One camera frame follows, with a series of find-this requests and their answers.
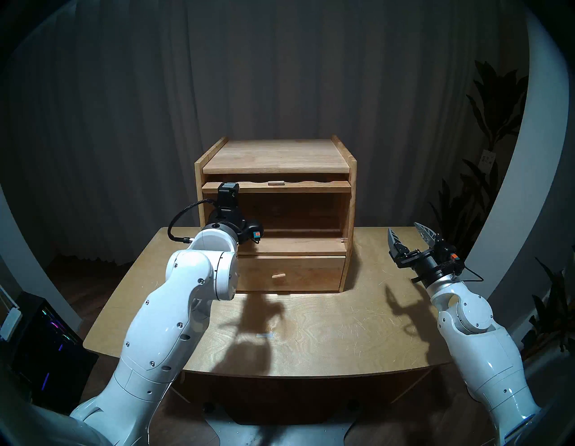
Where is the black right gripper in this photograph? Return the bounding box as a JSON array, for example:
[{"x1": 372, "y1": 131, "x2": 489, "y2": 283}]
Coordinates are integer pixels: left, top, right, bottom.
[{"x1": 388, "y1": 222, "x2": 455, "y2": 286}]

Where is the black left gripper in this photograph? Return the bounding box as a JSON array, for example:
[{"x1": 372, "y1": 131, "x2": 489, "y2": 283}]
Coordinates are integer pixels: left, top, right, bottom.
[{"x1": 207, "y1": 182, "x2": 246, "y2": 244}]

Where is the wooden sliding door with peg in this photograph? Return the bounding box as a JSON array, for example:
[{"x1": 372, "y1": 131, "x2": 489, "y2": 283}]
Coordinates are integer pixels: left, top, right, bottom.
[{"x1": 202, "y1": 180, "x2": 352, "y2": 194}]

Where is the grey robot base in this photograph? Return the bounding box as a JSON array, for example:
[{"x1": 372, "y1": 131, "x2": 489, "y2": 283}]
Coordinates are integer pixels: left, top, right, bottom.
[{"x1": 202, "y1": 405, "x2": 360, "y2": 446}]

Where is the wooden cabinet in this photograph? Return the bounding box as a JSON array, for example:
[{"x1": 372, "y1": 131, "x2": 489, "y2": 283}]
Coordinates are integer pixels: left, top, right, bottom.
[{"x1": 195, "y1": 136, "x2": 358, "y2": 294}]

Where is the white pillar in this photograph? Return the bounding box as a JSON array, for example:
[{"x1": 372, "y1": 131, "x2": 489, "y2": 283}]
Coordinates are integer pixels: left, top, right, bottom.
[
  {"x1": 0, "y1": 189, "x2": 84, "y2": 333},
  {"x1": 458, "y1": 13, "x2": 575, "y2": 324}
]

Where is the grey curtain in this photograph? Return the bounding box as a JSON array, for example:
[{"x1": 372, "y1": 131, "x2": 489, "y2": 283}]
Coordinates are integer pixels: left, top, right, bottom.
[{"x1": 9, "y1": 0, "x2": 531, "y2": 266}]

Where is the tall dark leafy plant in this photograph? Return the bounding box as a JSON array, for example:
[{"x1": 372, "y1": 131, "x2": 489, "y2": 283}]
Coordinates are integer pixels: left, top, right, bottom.
[{"x1": 429, "y1": 58, "x2": 531, "y2": 270}]

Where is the black computer tower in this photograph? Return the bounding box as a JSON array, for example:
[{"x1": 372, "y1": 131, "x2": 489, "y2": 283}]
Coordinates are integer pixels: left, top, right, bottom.
[{"x1": 11, "y1": 292, "x2": 99, "y2": 416}]

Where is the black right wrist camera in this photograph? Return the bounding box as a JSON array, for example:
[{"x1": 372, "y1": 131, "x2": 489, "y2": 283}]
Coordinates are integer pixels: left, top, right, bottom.
[{"x1": 439, "y1": 245, "x2": 463, "y2": 271}]

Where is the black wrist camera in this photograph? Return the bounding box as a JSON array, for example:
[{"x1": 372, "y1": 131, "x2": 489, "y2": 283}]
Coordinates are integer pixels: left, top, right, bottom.
[
  {"x1": 439, "y1": 245, "x2": 463, "y2": 271},
  {"x1": 240, "y1": 219, "x2": 265, "y2": 245}
]

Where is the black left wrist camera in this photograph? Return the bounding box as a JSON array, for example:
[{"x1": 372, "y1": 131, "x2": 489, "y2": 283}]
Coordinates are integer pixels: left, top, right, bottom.
[{"x1": 240, "y1": 219, "x2": 265, "y2": 245}]

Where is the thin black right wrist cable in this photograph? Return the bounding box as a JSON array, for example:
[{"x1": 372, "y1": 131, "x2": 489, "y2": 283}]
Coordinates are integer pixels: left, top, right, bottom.
[{"x1": 454, "y1": 265, "x2": 485, "y2": 283}]

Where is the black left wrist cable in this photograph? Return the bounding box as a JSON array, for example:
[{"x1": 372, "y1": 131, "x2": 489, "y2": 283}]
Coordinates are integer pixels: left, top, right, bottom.
[{"x1": 168, "y1": 200, "x2": 221, "y2": 243}]

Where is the wooden drawer with peg handle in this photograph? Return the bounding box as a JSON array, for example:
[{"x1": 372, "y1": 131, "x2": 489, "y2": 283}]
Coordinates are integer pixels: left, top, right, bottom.
[{"x1": 236, "y1": 255, "x2": 346, "y2": 293}]

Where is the white wall device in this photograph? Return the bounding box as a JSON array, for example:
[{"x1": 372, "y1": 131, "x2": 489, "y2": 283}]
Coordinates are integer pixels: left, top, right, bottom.
[{"x1": 0, "y1": 308, "x2": 23, "y2": 342}]

